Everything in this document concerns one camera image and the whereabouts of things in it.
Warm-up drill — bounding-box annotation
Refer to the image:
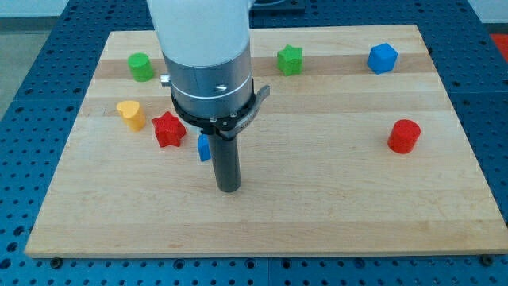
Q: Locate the red star block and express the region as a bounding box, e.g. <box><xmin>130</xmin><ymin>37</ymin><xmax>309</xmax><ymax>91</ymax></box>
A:
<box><xmin>152</xmin><ymin>111</ymin><xmax>187</xmax><ymax>148</ymax></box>

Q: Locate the black clamp ring with lever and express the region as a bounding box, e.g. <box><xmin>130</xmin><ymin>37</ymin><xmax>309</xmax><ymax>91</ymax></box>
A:
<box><xmin>171</xmin><ymin>84</ymin><xmax>271</xmax><ymax>141</ymax></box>

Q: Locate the green cylinder block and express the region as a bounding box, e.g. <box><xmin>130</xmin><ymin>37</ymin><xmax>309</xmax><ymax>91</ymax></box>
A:
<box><xmin>127</xmin><ymin>52</ymin><xmax>154</xmax><ymax>82</ymax></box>

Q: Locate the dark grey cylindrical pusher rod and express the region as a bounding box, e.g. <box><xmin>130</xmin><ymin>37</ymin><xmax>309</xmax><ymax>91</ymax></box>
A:
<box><xmin>207</xmin><ymin>135</ymin><xmax>241</xmax><ymax>192</ymax></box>

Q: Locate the blue triangle block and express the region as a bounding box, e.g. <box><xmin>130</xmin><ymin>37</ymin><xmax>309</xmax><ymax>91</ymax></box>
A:
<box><xmin>197</xmin><ymin>134</ymin><xmax>211</xmax><ymax>162</ymax></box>

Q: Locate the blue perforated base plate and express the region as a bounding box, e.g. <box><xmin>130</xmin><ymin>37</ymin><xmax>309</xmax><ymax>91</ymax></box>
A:
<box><xmin>1</xmin><ymin>0</ymin><xmax>507</xmax><ymax>285</ymax></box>

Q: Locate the yellow heart block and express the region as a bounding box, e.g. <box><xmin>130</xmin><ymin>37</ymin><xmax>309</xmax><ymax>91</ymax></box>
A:
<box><xmin>116</xmin><ymin>100</ymin><xmax>146</xmax><ymax>132</ymax></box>

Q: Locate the green star block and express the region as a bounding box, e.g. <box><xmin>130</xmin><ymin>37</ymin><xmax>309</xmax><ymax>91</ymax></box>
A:
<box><xmin>277</xmin><ymin>44</ymin><xmax>303</xmax><ymax>76</ymax></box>

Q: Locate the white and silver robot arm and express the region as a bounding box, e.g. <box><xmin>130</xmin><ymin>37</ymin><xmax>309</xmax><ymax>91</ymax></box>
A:
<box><xmin>148</xmin><ymin>0</ymin><xmax>254</xmax><ymax>118</ymax></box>

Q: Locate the blue hexagon block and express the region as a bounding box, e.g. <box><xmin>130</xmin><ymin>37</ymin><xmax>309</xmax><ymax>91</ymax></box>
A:
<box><xmin>368</xmin><ymin>43</ymin><xmax>398</xmax><ymax>75</ymax></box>

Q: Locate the red cylinder block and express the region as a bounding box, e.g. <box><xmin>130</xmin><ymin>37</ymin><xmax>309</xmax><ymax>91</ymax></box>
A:
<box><xmin>387</xmin><ymin>119</ymin><xmax>421</xmax><ymax>154</ymax></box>

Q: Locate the light wooden board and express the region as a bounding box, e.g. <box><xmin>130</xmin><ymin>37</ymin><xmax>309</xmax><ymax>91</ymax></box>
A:
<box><xmin>25</xmin><ymin>25</ymin><xmax>507</xmax><ymax>258</ymax></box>

